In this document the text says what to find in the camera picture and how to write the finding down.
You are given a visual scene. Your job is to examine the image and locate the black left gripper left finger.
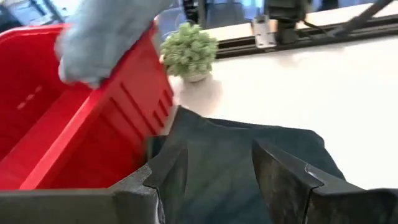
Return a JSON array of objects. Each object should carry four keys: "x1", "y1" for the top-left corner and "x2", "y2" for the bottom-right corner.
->
[{"x1": 0, "y1": 146, "x2": 189, "y2": 224}]

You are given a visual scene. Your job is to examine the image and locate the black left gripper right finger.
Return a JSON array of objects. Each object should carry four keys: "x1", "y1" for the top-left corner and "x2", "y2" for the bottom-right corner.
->
[{"x1": 251, "y1": 138, "x2": 398, "y2": 224}]

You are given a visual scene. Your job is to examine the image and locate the black pants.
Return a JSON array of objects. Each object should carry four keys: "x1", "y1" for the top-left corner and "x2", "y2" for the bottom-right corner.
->
[{"x1": 146, "y1": 105, "x2": 348, "y2": 224}]

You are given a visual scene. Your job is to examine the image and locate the grey striped garment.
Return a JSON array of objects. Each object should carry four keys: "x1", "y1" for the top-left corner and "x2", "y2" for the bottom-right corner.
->
[{"x1": 54, "y1": 0, "x2": 175, "y2": 90}]

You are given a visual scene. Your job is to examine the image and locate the red plastic laundry bin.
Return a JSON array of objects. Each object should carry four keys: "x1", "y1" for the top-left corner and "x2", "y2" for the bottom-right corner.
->
[{"x1": 0, "y1": 23, "x2": 175, "y2": 191}]

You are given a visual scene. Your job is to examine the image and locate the green artificial potted plant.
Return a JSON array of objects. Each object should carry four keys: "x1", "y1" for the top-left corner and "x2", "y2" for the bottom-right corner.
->
[{"x1": 160, "y1": 22, "x2": 220, "y2": 83}]

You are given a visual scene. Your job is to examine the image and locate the black aluminium rig frame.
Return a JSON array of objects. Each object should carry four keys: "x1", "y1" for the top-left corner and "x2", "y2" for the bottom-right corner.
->
[{"x1": 214, "y1": 0, "x2": 398, "y2": 60}]

